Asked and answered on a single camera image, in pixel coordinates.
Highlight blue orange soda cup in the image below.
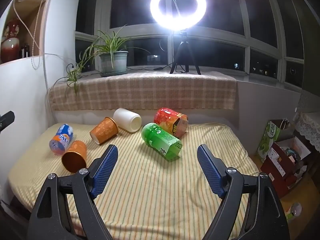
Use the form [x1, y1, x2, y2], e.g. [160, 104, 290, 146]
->
[49, 124, 73, 155]

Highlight orange paper cup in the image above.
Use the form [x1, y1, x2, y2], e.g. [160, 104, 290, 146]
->
[90, 117, 119, 145]

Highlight green paper cup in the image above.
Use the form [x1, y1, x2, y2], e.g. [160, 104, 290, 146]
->
[141, 123, 183, 161]

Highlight white plastic cup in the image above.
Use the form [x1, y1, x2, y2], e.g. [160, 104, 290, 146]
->
[113, 108, 142, 133]

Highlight red snack cup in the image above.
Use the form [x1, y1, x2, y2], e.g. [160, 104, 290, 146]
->
[153, 108, 189, 139]

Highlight yellow striped mattress cover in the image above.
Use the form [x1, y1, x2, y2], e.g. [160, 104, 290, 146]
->
[8, 123, 259, 239]

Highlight red cardboard box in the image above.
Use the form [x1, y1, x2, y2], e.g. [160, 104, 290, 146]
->
[261, 137, 311, 198]

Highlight plaid checkered blanket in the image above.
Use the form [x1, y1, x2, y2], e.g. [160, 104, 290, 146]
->
[48, 72, 237, 111]

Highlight white lace cloth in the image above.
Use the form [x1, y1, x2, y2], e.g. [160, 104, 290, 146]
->
[295, 112, 320, 151]

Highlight green plant pot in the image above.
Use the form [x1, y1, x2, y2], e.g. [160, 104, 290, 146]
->
[100, 51, 129, 77]

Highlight black tripod stand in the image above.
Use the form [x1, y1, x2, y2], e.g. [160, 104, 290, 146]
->
[170, 30, 201, 75]

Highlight spider plant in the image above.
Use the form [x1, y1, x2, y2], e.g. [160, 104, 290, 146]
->
[44, 24, 151, 98]

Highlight red white vase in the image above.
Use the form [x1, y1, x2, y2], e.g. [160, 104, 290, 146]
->
[1, 18, 20, 63]

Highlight wooden shelf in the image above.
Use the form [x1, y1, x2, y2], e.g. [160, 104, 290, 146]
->
[1, 0, 50, 61]

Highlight black power cable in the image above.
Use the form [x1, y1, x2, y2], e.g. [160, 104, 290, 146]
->
[127, 63, 176, 71]

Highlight white hanging cable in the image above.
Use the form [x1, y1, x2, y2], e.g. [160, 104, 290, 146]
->
[12, 0, 49, 91]

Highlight ring light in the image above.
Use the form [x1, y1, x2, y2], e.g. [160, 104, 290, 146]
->
[150, 0, 207, 31]

